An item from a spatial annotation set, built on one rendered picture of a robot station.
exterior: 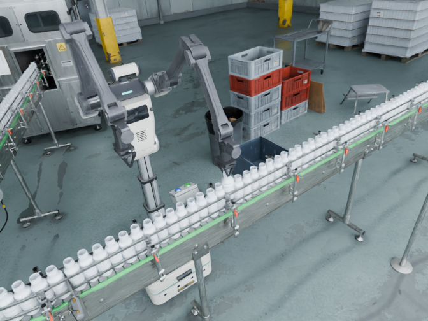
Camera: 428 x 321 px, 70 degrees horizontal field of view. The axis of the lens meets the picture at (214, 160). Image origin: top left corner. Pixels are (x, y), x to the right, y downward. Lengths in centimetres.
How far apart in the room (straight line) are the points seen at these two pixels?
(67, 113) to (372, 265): 433
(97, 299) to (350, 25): 791
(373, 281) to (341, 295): 30
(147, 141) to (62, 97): 322
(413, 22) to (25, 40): 681
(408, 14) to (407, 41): 50
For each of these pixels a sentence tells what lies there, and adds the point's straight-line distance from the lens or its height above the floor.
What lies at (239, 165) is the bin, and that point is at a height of 87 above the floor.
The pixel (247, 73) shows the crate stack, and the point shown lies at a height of 95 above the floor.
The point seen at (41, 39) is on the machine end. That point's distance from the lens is 486.
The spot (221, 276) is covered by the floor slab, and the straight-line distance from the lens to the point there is 265.
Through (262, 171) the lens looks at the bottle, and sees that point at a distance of 174.
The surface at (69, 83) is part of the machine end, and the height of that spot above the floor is 80.
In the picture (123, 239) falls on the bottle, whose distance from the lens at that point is 144.
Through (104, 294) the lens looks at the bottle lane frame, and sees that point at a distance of 157.
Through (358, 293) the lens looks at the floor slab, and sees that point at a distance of 270.
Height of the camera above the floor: 214
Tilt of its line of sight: 33 degrees down
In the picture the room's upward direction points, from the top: 5 degrees counter-clockwise
